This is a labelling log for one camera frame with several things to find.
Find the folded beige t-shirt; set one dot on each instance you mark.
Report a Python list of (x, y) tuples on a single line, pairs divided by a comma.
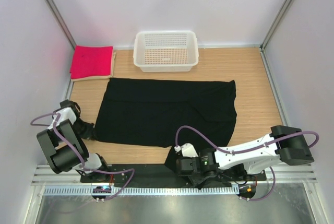
[(112, 62)]

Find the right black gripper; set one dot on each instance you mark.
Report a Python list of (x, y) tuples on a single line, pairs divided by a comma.
[(178, 166)]

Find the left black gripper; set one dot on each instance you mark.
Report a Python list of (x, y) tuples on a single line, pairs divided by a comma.
[(86, 130)]

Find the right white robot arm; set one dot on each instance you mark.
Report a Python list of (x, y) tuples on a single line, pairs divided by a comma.
[(243, 162)]

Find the white slotted cable duct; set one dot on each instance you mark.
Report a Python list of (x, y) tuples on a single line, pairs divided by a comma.
[(94, 190)]

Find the folded pink t-shirt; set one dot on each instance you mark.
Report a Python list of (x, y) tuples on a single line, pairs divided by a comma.
[(91, 63)]

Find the black t-shirt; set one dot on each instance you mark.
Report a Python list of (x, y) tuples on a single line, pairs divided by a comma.
[(163, 113)]

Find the white perforated plastic basket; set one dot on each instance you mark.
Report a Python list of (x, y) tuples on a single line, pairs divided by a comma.
[(165, 51)]

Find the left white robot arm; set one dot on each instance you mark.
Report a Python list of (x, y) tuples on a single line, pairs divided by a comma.
[(63, 147)]

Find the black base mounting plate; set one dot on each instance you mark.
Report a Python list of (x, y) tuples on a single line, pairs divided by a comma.
[(159, 176)]

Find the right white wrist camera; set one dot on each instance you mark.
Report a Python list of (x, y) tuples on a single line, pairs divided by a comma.
[(187, 150)]

